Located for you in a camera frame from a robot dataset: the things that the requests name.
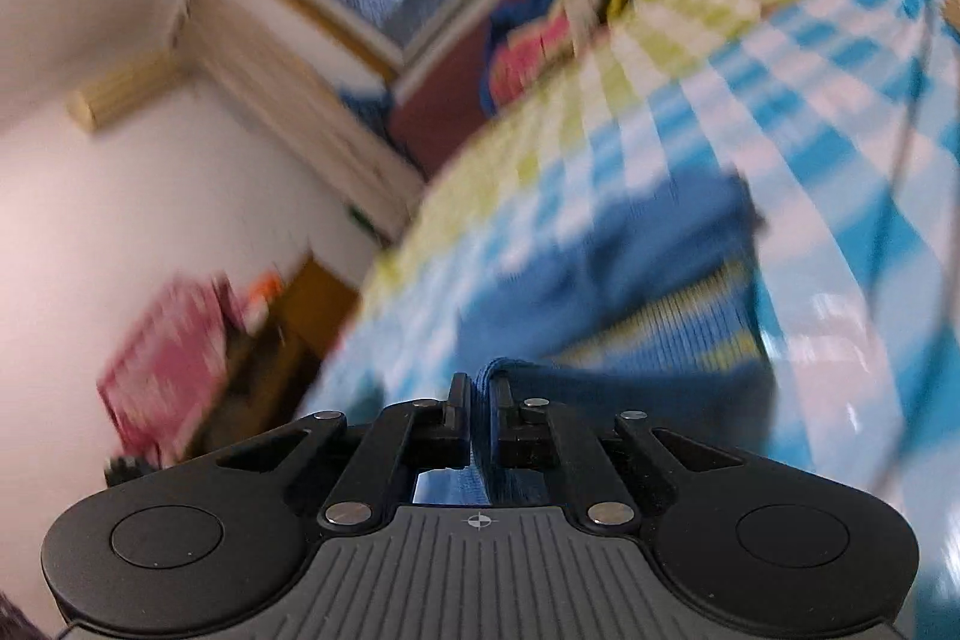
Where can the orange object on cabinet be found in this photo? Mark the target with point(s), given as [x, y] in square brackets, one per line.
[258, 299]

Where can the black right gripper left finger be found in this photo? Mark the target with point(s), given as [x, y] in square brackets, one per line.
[213, 540]

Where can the checkered plastic bed sheet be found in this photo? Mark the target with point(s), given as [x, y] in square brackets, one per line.
[842, 116]

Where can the blue knit sweater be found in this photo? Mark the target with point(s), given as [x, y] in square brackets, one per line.
[653, 308]

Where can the colourful bedding pile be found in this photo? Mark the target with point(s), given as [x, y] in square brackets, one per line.
[528, 38]

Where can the pink floral cloth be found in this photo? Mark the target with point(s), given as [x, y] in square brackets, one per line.
[171, 365]

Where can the wooden cabinet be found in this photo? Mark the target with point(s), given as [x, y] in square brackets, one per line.
[269, 370]

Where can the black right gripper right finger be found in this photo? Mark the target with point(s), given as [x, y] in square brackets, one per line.
[748, 542]

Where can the left beige curtain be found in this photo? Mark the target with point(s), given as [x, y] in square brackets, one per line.
[237, 51]

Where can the maroon headboard cover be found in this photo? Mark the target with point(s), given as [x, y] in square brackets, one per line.
[431, 121]

